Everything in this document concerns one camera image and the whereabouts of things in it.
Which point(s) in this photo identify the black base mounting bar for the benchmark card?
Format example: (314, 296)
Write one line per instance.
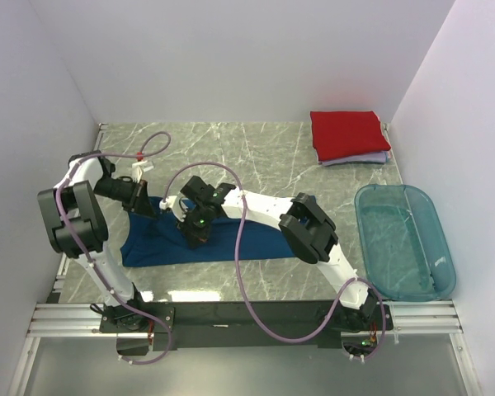
(229, 324)

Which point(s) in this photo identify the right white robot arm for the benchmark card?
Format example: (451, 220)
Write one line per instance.
(307, 229)

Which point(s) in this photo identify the teal plastic bin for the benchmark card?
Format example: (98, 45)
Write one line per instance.
(405, 252)

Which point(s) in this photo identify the lavender folded t shirt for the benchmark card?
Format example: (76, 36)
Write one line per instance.
(375, 157)

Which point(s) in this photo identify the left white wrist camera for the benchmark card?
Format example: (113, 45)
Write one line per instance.
(140, 167)

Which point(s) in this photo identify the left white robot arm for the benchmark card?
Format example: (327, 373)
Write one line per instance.
(76, 226)

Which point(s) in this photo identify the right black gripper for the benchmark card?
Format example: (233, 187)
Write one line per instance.
(194, 237)

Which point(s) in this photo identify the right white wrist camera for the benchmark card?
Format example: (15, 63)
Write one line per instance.
(175, 205)

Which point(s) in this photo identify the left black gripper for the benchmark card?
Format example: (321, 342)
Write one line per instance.
(140, 203)

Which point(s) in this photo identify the blue t shirt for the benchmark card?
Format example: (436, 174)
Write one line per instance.
(158, 241)

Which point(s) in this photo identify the red folded t shirt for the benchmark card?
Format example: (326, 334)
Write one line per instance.
(342, 134)

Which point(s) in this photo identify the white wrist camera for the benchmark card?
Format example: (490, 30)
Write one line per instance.
(140, 167)
(175, 205)

